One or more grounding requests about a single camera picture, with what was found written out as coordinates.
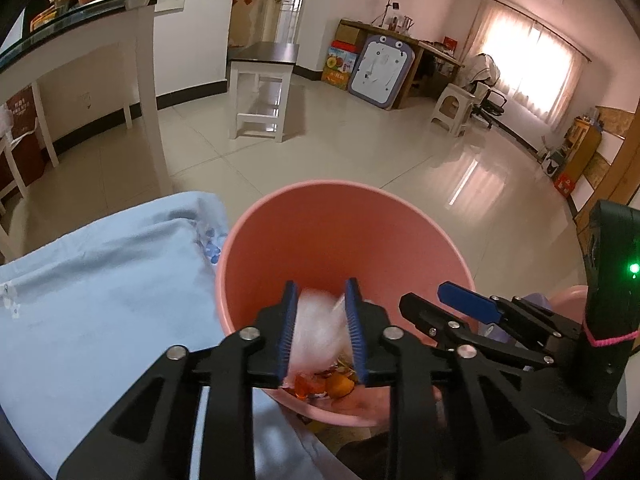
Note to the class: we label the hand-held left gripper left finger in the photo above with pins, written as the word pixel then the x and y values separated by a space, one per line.
pixel 286 335

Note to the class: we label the colourful printed box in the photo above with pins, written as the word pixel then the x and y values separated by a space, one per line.
pixel 339 67

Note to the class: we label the glass-top white table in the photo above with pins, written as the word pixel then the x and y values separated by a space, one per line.
pixel 145 60

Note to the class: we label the white tissue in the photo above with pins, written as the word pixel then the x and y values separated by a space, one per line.
pixel 320 330

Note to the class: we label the open doorway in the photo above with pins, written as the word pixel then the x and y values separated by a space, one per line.
pixel 290 0

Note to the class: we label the white wooden chair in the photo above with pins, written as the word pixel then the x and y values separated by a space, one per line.
pixel 15 175

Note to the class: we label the children's drawing board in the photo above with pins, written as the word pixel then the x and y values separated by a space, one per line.
pixel 380 72

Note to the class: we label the white plastic stool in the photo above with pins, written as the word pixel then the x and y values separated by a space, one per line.
pixel 450 110

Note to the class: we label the orange peel pieces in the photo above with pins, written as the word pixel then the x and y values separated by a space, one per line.
pixel 340 386

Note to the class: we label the window curtain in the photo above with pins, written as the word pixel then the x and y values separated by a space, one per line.
pixel 530 65

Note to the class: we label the yellow toy shelf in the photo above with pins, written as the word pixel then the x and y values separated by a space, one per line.
pixel 582 145

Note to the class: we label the wooden desk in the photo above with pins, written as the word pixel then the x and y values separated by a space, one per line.
pixel 430 50

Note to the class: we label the person's right forearm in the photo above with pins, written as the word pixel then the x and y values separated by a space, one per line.
pixel 592 462

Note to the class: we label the pink plastic basin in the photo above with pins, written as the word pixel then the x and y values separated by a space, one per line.
pixel 567 302

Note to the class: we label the wooden cabinet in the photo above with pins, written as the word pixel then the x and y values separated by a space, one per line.
pixel 615 160

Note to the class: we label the office chair with clothes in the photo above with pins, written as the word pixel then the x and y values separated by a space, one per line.
pixel 482 75

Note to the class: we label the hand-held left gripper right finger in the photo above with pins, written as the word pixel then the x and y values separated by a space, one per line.
pixel 356 335

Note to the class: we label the pink plastic bin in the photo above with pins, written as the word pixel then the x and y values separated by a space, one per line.
pixel 325 230

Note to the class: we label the small red box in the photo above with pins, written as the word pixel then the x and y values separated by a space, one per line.
pixel 450 43

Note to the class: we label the dark-top white small table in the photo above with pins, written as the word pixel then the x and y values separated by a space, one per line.
pixel 265 52

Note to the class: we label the curtain rod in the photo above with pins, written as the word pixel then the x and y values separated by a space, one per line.
pixel 537 22

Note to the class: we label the orange snack wrapper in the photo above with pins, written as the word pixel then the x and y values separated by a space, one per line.
pixel 307 387

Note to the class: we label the dark red carton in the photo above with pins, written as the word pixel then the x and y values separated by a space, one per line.
pixel 22 150

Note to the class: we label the light blue cloth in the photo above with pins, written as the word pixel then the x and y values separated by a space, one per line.
pixel 100 310

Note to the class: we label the black and white box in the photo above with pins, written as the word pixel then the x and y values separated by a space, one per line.
pixel 552 164

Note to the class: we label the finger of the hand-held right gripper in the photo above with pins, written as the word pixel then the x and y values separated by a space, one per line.
pixel 430 317
pixel 465 302

